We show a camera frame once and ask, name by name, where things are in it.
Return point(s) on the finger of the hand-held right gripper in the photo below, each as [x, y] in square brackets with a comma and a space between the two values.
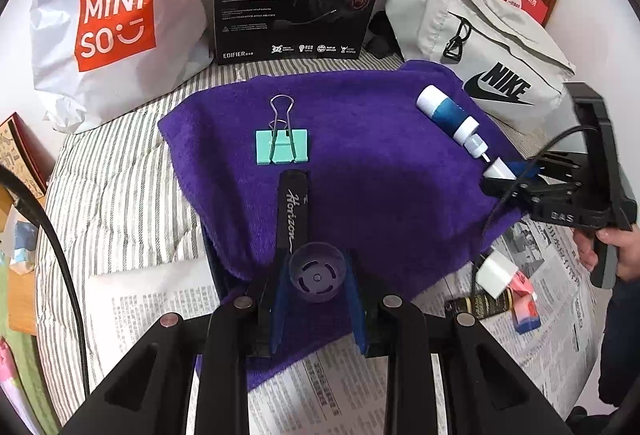
[525, 169]
[505, 189]

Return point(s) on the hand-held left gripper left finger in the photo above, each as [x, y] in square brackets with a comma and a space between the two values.
[277, 310]

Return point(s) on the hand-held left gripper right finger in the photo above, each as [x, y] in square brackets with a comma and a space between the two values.
[357, 310]

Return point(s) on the small white cap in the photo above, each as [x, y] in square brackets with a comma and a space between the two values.
[476, 146]

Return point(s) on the small clear plastic cup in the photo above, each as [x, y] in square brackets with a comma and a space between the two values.
[317, 275]

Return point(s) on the white bottle blue label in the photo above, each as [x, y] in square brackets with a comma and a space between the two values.
[447, 112]

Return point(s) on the mint green binder clip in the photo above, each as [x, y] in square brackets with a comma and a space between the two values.
[282, 147]

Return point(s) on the person's right forearm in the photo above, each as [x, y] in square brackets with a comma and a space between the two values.
[622, 340]

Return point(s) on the person's right hand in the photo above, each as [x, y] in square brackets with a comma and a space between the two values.
[627, 252]

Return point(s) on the white charger cube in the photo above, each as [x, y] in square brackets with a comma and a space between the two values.
[495, 275]

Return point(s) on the black gold tube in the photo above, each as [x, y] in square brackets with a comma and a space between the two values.
[480, 304]

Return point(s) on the purple towel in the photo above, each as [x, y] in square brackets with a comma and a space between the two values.
[380, 175]

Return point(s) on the newspaper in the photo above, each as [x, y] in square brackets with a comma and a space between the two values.
[560, 315]

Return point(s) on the grey waist bag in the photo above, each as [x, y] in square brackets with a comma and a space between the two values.
[440, 20]

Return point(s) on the cork pattern box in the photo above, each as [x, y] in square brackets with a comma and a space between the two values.
[17, 155]

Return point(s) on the white plastic shopping bag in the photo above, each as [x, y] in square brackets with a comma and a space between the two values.
[175, 15]

